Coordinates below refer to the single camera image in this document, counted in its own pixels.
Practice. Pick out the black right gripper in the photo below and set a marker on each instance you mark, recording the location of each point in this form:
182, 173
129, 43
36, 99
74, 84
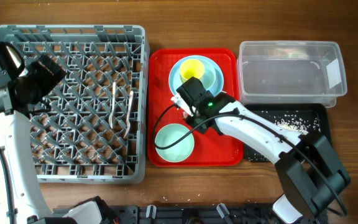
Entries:
192, 121

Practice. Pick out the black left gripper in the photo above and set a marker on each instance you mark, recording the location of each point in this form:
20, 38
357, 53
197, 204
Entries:
36, 68

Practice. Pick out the white plastic spoon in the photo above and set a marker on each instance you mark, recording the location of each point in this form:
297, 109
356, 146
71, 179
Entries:
129, 107

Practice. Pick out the white plastic fork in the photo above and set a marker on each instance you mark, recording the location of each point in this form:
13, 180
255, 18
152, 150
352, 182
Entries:
113, 101

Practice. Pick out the rice food waste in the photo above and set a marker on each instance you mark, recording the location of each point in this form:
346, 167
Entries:
303, 121

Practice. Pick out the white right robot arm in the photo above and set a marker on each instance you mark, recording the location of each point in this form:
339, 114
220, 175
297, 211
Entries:
310, 171

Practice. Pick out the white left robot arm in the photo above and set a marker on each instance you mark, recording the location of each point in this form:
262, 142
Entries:
21, 200

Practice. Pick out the grey dishwasher rack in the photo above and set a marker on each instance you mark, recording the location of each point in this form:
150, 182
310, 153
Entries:
70, 137

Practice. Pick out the black waste tray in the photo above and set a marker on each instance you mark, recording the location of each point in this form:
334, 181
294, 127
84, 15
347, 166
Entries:
319, 107

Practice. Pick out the red plastic tray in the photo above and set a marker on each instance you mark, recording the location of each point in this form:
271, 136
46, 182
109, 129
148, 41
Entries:
210, 148

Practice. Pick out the light blue plate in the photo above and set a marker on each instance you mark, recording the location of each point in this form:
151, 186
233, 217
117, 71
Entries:
174, 80

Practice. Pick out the yellow plastic cup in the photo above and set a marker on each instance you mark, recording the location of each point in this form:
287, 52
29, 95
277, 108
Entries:
191, 68

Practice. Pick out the clear plastic bin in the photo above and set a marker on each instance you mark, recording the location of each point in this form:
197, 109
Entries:
290, 71

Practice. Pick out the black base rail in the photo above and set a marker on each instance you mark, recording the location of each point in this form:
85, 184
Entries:
246, 214

